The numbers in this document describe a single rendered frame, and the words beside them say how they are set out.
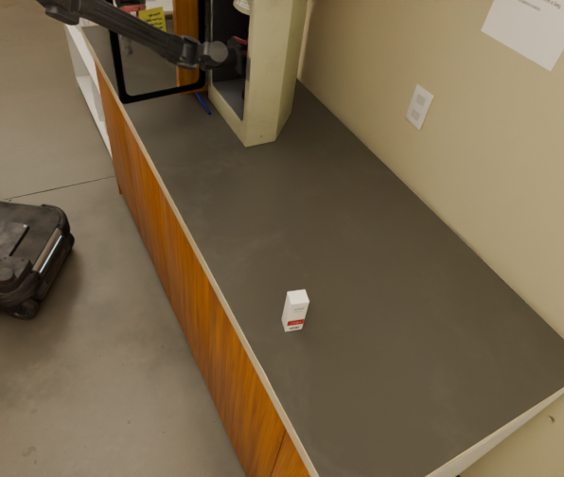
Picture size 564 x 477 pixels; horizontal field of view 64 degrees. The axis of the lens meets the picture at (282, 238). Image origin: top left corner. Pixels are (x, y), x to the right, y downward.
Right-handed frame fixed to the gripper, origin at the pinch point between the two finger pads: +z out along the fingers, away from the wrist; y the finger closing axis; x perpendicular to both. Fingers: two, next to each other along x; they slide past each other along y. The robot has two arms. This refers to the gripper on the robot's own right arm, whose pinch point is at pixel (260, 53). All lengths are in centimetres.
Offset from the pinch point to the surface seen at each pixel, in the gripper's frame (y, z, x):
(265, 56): -14.8, -6.0, -6.5
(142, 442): -54, -66, 117
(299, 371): -90, -32, 24
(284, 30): -14.7, -0.7, -13.1
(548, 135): -78, 34, -12
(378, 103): -23.3, 33.0, 10.0
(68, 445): -44, -90, 117
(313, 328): -83, -24, 24
